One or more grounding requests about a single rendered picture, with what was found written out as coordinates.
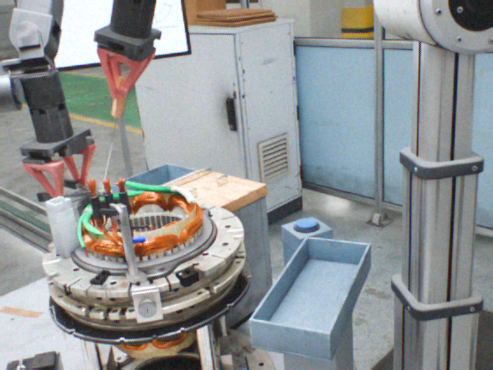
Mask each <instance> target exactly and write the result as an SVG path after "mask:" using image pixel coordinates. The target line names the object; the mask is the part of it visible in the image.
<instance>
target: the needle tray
mask: <svg viewBox="0 0 493 370"><path fill-rule="evenodd" d="M371 267H372V250H371V243H358V242H351V241H343V240H329V239H321V238H313V237H305V238H304V241H303V242H302V243H301V244H300V246H299V247H298V249H297V251H296V253H295V254H294V255H293V257H292V258H291V259H290V260H289V263H288V264H287V265H286V266H285V267H284V269H283V271H282V273H281V274H280V276H279V277H278V278H277V280H276V281H275V282H274V284H273V286H272V287H271V288H270V289H269V291H268V292H267V294H266V296H265V297H264V299H263V300H262V301H261V303H260V304H259V306H258V307H257V309H256V310H255V311H254V312H253V314H252V315H251V318H250V319H249V325H250V334H251V348H254V349H258V350H266V351H271V352H279V353H282V354H283V366H284V370H354V366H353V331H352V312H353V309H354V307H355V305H356V304H357V298H358V296H359V294H360V292H361V290H362V289H363V287H364V283H365V280H366V278H367V275H368V273H369V272H370V269H371Z"/></svg>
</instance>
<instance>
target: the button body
mask: <svg viewBox="0 0 493 370"><path fill-rule="evenodd" d="M311 218H312V219H314V220H317V221H318V222H319V223H320V229H319V230H318V231H316V232H313V233H298V232H297V231H295V230H294V229H293V226H294V224H295V223H296V222H297V221H295V222H291V223H289V224H286V225H283V226H282V242H283V264H284V267H285V266H286V265H287V264H288V263H289V260H290V259H291V258H292V257H293V255H294V254H295V253H296V251H297V249H298V247H299V246H300V244H301V243H302V242H303V241H304V238H305V237H313V238H321V239H329V240H333V239H334V232H333V229H332V228H331V227H328V226H327V225H325V224H324V223H322V222H320V221H319V220H318V219H316V218H314V217H311Z"/></svg>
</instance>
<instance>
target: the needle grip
mask: <svg viewBox="0 0 493 370"><path fill-rule="evenodd" d="M126 78H127V77H124V76H119V77H118V78H117V83H116V86H117V89H118V90H121V86H122V84H123V83H124V82H125V80H126ZM127 95H128V93H127V94H126V95H125V97H124V98H123V99H122V100H117V99H114V105H113V109H112V115H113V116H114V117H116V118H121V117H122V116H123V112H124V108H125V103H126V99H127Z"/></svg>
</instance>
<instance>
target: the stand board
mask: <svg viewBox="0 0 493 370"><path fill-rule="evenodd" d="M221 175H223V174H218V173H214V172H212V173H211V174H205V175H204V176H202V177H200V178H198V179H196V180H194V181H191V182H188V183H185V184H183V185H182V186H179V188H181V189H186V190H190V189H194V188H197V191H198V197H195V201H196V202H197V203H198V204H202V203H204V204H213V205H216V206H219V207H221V208H223V209H225V210H227V211H229V212H235V211H237V210H239V209H241V208H242V207H243V206H245V205H247V204H250V203H252V202H254V201H256V200H258V199H259V198H261V197H265V196H266V195H267V194H268V191H267V184H266V183H261V182H255V181H249V180H245V179H241V178H238V177H235V176H230V175H228V182H227V183H226V184H224V185H222V186H221V187H218V186H217V178H218V177H220V176H221Z"/></svg>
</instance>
